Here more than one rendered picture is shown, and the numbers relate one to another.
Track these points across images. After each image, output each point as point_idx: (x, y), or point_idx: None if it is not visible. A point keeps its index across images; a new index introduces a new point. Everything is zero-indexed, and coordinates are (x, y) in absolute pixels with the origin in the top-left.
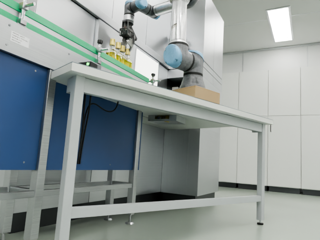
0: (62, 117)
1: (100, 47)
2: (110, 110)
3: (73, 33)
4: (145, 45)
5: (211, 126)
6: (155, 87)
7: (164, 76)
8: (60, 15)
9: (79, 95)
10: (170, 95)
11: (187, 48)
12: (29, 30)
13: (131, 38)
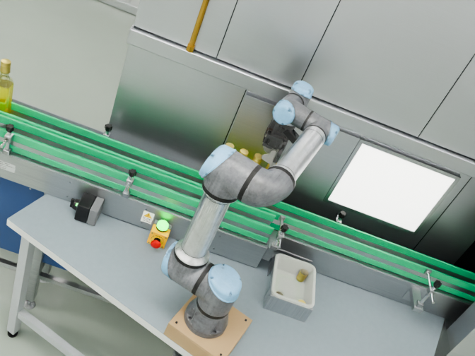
0: None
1: (126, 181)
2: None
3: (185, 110)
4: (411, 138)
5: None
6: (96, 286)
7: None
8: (162, 88)
9: (25, 243)
10: (119, 306)
11: (186, 270)
12: (15, 158)
13: (277, 151)
